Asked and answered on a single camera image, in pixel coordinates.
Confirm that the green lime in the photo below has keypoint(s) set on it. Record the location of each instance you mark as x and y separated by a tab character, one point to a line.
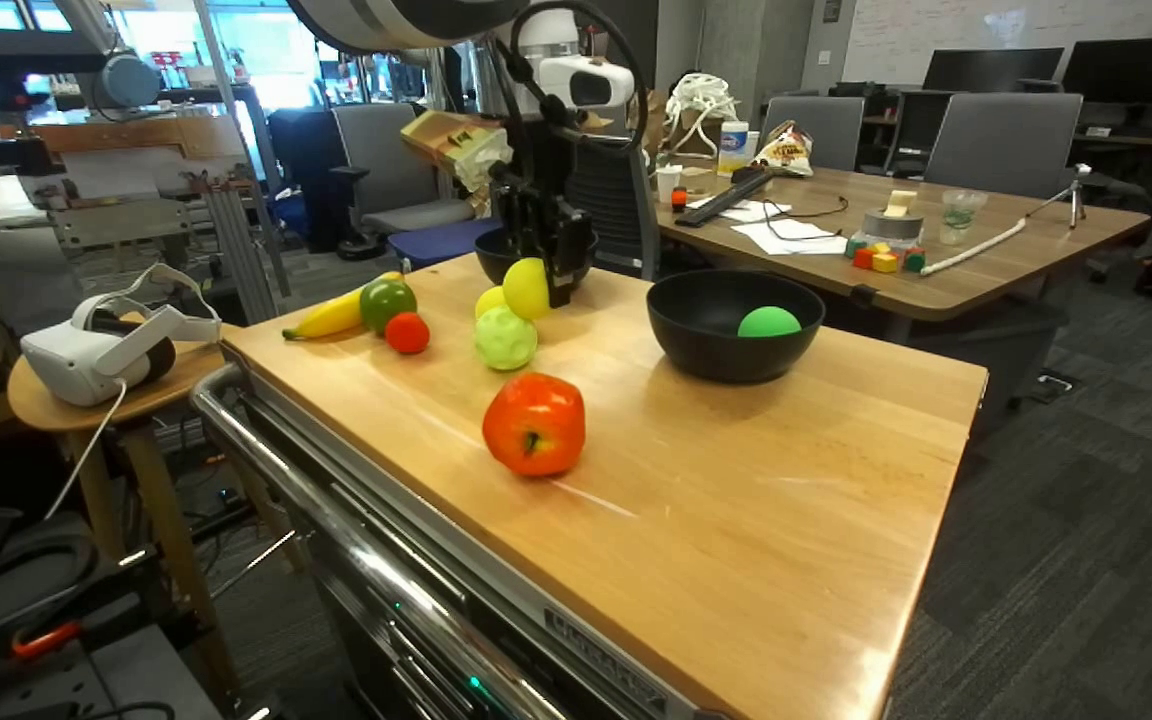
765	321

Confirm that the black bowl far right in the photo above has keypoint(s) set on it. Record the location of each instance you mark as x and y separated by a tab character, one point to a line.
693	319

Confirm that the colourful toy blocks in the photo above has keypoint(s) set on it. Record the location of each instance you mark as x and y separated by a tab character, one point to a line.
886	256

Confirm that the black bowl near left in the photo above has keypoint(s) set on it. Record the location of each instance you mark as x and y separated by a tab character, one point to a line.
565	253

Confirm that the yellow plastic banana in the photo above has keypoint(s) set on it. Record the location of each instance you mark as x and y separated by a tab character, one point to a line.
328	319

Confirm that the light green apple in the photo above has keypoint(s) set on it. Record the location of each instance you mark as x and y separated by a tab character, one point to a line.
505	343

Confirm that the chrome cart handle bar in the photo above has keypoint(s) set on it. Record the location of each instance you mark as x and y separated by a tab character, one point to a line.
397	626

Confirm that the green plastic pear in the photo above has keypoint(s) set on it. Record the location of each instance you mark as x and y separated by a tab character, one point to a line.
380	301

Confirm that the small red strawberry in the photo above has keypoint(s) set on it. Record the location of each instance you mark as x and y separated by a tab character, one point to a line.
405	334

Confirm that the black bowl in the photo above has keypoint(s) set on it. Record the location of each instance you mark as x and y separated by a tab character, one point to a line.
693	319
565	253

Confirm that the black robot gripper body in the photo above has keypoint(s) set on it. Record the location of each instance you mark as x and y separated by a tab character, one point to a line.
530	189

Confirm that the clear plastic container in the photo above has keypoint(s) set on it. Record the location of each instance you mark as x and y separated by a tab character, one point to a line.
898	216

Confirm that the grey office chair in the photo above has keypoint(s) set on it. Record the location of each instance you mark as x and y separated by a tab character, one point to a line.
1004	142

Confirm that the round wooden stool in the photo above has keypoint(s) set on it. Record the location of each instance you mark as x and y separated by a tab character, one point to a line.
128	427

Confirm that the white VR headset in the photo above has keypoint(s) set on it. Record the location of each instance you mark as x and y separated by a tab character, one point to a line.
114	343

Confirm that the orange clamp handle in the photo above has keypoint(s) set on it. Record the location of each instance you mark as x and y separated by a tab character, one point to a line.
45	641

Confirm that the wooden side desk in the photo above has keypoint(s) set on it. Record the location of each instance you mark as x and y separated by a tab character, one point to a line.
1004	244

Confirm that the robot arm with camera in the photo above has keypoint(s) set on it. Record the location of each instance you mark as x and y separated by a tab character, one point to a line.
555	73

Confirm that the white paper sheet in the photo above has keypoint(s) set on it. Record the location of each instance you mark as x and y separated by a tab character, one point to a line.
794	237

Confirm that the orange red bell pepper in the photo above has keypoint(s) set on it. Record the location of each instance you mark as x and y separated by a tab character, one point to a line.
535	427

